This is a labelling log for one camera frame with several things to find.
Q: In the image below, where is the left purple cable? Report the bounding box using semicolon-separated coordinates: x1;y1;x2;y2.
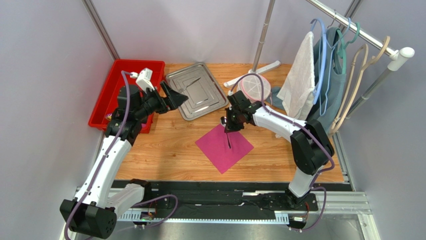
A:
63;69;179;240

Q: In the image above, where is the teal hanging garment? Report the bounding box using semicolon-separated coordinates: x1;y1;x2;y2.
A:
268;27;347;134

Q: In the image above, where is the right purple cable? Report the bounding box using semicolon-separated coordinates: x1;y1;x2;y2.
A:
226;73;336;232

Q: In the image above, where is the aluminium rail frame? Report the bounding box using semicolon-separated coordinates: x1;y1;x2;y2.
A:
59;133;382;240

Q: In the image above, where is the stainless steel tray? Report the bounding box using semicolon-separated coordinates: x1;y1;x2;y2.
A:
165;62;229;121

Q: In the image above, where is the blue clothes hanger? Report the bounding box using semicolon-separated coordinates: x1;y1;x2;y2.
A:
309;18;347;119

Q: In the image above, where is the green clothes hanger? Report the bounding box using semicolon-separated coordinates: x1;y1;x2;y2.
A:
337;17;360;75

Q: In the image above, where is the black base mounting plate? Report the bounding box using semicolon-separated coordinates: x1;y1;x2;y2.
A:
130;179;323;221

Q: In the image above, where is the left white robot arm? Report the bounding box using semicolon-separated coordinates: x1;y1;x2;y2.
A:
59;81;189;240

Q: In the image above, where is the white clothes rack stand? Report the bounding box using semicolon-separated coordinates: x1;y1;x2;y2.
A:
223;0;416;134

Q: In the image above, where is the silver spoon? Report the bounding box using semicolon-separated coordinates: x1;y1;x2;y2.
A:
220;116;232;149

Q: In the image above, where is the beige clothes hanger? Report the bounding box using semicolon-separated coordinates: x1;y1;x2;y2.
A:
328;43;369;137
332;35;391;134

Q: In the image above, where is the silver fork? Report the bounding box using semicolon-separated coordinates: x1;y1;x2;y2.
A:
177;77;201;94

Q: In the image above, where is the purple cable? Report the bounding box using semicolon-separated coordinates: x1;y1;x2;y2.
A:
63;69;179;240
226;73;336;232

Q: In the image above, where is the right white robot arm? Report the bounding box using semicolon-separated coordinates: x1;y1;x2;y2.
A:
221;91;335;199

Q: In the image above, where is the magenta paper napkin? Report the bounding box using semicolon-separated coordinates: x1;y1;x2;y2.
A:
195;124;254;174

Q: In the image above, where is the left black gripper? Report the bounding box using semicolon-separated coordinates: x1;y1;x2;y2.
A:
134;81;188;120

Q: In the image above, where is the white towel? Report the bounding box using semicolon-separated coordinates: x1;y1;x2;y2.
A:
272;31;316;121

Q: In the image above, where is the white round mesh container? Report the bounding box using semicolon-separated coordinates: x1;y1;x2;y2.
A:
236;75;271;103

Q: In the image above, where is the red plastic bin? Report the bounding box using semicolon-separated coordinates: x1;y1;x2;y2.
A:
87;59;166;134

